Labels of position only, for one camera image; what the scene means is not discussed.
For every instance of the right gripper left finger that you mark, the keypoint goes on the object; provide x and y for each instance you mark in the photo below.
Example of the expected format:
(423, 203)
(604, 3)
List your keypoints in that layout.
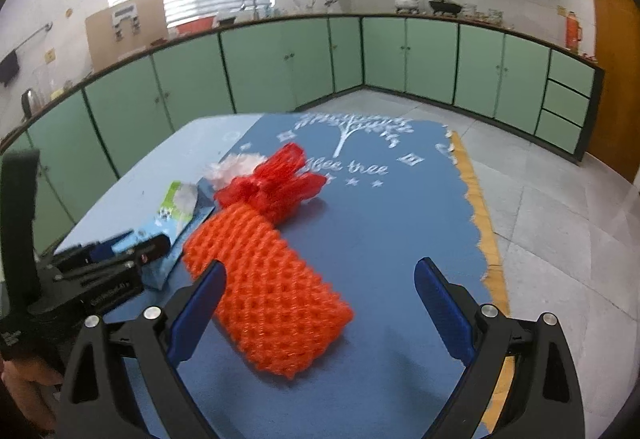
(97, 400)

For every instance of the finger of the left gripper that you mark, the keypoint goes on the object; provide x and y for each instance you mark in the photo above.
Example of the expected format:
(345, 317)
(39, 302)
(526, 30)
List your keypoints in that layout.
(135, 256)
(85, 255)

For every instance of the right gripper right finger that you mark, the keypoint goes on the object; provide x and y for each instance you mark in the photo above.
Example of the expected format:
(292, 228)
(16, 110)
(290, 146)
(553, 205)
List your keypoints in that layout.
(543, 400)

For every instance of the light blue snack wrapper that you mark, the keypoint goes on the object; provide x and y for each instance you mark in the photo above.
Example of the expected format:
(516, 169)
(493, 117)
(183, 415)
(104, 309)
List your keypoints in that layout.
(184, 207)

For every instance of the white tissue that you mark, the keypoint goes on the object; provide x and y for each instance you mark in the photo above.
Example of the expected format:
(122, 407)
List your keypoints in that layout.
(221, 174)

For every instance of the orange foam fruit net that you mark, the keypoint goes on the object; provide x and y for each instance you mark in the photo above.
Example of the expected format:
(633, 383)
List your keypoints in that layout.
(276, 309)

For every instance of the red plastic bag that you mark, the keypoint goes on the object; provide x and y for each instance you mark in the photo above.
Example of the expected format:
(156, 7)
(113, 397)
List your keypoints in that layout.
(276, 186)

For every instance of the chrome kitchen faucet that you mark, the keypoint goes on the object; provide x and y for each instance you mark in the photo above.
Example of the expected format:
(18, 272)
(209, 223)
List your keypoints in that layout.
(250, 5)

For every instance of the green lower kitchen cabinets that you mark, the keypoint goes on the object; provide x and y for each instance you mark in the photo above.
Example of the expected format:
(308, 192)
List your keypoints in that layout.
(93, 134)

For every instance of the person's left hand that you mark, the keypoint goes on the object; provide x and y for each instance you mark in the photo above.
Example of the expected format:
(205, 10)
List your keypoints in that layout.
(23, 378)

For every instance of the steel electric kettle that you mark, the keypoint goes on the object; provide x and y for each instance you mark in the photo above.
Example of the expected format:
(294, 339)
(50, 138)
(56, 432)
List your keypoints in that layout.
(30, 103)

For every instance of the dark hanging towel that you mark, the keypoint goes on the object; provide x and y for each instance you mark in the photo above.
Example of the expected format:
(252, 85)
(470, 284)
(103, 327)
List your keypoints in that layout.
(9, 68)

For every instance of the brown cardboard box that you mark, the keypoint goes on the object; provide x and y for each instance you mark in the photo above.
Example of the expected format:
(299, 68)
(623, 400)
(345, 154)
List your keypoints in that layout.
(124, 30)

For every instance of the red plastic basin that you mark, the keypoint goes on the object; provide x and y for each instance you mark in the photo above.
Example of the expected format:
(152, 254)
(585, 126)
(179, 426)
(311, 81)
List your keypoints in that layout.
(202, 24)

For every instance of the blue patterned table mat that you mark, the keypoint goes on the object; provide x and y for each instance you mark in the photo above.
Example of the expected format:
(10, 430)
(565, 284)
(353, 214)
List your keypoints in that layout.
(384, 208)

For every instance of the white cooking pot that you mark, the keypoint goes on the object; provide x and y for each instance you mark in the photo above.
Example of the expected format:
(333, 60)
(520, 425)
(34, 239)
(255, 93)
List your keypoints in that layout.
(407, 6)

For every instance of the orange thermos flask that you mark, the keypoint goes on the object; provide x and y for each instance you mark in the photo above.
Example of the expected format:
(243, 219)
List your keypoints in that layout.
(573, 32)

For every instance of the black wok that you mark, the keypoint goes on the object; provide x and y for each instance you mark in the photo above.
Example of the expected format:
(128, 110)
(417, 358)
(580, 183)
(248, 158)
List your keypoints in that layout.
(445, 7)

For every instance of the wooden door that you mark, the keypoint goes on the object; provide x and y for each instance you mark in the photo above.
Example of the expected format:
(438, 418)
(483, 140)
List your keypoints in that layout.
(615, 136)

